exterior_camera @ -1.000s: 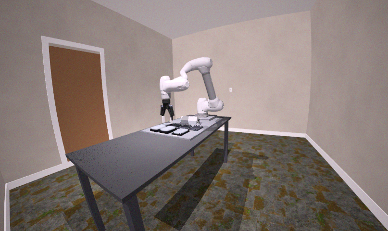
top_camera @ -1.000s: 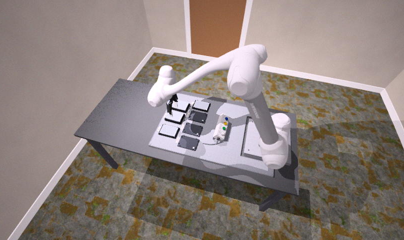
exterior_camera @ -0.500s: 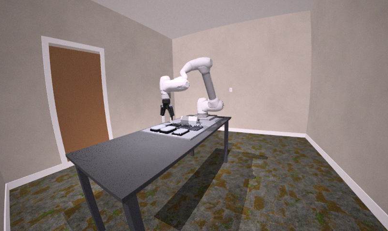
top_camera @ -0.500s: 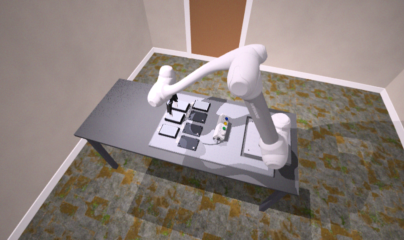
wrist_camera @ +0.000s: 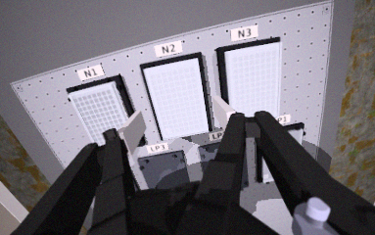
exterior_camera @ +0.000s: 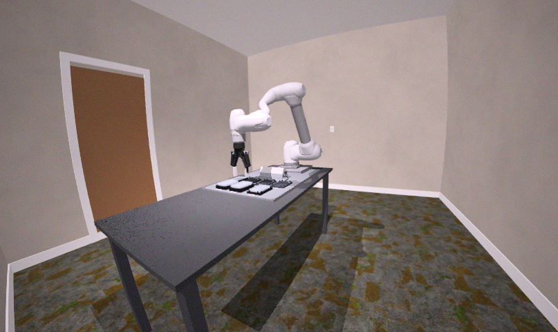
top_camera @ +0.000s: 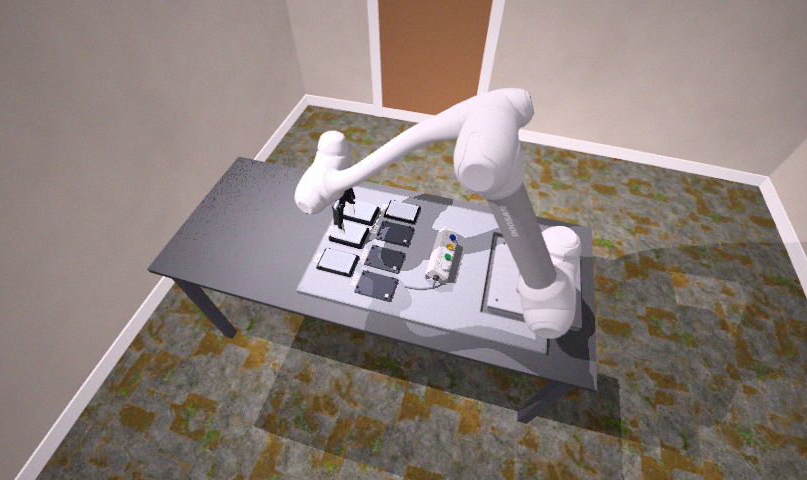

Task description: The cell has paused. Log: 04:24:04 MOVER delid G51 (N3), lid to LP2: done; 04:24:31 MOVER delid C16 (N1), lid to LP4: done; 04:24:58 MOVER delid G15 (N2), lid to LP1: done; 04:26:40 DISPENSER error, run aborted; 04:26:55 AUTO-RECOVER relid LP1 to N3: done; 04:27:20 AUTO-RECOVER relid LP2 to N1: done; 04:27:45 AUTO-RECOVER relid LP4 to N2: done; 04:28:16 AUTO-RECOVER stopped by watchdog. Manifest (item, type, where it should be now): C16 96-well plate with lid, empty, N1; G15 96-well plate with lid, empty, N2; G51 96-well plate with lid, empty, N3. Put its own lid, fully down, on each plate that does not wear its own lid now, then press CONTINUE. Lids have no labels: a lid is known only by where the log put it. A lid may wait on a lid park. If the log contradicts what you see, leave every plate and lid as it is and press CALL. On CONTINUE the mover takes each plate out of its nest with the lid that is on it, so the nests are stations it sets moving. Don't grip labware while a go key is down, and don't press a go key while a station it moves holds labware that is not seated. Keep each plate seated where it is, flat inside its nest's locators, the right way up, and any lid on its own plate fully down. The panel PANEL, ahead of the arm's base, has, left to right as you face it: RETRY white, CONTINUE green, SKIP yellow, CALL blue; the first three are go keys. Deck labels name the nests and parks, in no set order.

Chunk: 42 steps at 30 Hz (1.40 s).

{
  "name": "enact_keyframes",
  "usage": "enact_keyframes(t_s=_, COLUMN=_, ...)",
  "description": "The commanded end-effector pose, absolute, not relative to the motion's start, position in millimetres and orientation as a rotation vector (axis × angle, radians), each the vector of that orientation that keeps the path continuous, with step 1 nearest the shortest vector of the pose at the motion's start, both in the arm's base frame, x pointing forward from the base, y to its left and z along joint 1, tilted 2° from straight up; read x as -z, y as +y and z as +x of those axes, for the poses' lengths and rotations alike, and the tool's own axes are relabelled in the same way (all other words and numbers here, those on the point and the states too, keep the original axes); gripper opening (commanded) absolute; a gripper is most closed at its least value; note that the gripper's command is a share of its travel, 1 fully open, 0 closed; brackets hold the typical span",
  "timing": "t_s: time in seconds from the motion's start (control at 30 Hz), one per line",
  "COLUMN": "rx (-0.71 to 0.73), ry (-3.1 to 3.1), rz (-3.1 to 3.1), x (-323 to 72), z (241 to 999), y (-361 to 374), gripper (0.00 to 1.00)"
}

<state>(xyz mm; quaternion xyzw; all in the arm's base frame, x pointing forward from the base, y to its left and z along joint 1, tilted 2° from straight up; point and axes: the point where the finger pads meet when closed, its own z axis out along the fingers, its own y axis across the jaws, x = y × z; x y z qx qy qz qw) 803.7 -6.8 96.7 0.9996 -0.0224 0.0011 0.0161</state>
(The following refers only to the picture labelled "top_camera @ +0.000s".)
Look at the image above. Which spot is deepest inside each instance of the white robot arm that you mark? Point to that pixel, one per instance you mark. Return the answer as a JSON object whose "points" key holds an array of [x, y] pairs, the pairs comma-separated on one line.
{"points": [[487, 162]]}

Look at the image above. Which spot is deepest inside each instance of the white button panel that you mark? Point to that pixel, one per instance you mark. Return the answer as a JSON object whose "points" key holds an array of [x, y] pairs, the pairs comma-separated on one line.
{"points": [[440, 263]]}

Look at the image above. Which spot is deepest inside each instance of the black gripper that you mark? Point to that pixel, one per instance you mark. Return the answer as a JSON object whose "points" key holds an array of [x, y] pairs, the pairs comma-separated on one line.
{"points": [[338, 210]]}

